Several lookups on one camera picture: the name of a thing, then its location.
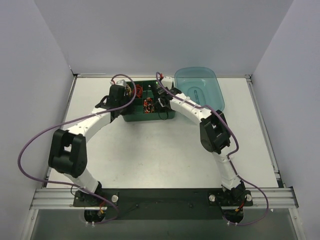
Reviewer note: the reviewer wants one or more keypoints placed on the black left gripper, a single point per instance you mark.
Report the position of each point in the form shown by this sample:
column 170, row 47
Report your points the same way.
column 127, row 90

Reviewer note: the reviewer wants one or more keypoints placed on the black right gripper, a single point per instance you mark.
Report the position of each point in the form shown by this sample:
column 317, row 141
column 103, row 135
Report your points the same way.
column 157, row 89

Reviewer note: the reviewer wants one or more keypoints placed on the green compartment organizer box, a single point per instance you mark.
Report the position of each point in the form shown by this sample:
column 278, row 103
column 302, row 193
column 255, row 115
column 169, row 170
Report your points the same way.
column 138, row 114

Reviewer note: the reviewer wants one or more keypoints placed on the teal transparent plastic tub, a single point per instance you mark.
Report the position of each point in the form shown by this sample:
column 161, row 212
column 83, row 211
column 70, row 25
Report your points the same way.
column 201, row 85

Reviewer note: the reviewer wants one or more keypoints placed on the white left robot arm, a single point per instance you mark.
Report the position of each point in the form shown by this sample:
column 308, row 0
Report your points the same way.
column 68, row 152

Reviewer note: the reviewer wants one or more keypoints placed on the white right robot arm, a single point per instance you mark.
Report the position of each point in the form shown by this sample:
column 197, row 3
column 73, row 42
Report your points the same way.
column 214, row 134

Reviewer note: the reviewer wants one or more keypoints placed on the beige rolled tie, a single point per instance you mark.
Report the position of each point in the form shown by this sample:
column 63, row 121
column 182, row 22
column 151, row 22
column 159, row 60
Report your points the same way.
column 128, row 90

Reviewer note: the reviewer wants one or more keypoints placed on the red white rolled tie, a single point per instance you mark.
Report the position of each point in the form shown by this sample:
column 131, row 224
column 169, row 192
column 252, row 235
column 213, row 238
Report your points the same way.
column 148, row 106

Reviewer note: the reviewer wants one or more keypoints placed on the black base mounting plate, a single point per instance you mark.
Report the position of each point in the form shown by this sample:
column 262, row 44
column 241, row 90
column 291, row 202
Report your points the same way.
column 164, row 203

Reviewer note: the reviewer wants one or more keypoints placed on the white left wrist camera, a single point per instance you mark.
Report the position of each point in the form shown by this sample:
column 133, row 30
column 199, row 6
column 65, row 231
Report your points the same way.
column 120, row 82

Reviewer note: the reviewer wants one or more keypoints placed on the aluminium front rail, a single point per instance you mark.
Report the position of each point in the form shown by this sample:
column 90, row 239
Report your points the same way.
column 64, row 198

